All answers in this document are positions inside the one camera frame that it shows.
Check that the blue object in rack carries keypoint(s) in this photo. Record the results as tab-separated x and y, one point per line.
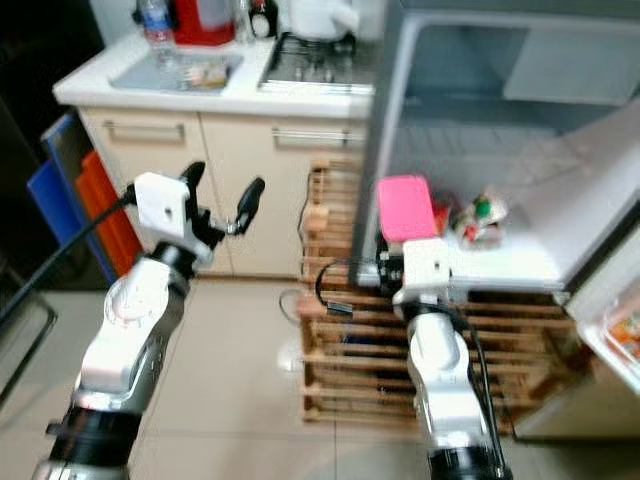
345	347

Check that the white kettle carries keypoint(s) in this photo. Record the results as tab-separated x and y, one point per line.
315	15

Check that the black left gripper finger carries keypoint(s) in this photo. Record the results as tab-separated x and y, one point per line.
253	198
193	173

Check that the clear water bottle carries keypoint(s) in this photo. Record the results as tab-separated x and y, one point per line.
158	30

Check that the black gas stove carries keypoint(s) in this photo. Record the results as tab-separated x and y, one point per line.
310	65

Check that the red food packet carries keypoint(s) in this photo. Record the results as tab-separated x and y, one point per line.
442	218

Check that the yellow food wrapper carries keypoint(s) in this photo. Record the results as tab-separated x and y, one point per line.
208	76

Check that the pink lunch box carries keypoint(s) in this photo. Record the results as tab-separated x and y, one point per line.
405	208

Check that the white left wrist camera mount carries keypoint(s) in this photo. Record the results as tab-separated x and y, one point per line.
162	208

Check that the orange food packet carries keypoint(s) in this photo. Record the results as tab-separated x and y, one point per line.
625	335

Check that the orange plastic board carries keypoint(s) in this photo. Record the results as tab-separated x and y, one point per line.
91	192
106	190

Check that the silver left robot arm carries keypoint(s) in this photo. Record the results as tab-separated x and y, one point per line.
135	340

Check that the steel sink basin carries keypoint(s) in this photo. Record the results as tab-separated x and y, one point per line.
150	75

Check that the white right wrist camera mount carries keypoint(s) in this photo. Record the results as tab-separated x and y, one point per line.
426	268

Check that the dark metal frame chair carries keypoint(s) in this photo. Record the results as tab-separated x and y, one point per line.
8	305

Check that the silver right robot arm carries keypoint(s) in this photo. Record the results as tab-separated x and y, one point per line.
445	380

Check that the red container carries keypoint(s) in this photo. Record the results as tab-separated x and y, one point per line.
202	22

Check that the wooden slatted rack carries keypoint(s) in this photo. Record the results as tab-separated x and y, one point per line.
325	235

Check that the silver mini fridge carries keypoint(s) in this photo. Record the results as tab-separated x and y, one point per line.
510	110

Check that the green capped food package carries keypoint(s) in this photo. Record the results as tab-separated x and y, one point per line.
482	215

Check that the white kitchen cabinet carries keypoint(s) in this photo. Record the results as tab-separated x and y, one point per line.
110	180

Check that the blue plastic board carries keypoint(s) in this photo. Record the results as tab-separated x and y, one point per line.
50	205

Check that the small black white device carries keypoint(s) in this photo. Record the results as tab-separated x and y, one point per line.
262	20

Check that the grey blue-framed board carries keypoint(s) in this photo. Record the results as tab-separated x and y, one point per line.
65	140

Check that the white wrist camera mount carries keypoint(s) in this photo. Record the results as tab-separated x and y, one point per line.
162	208
426	268

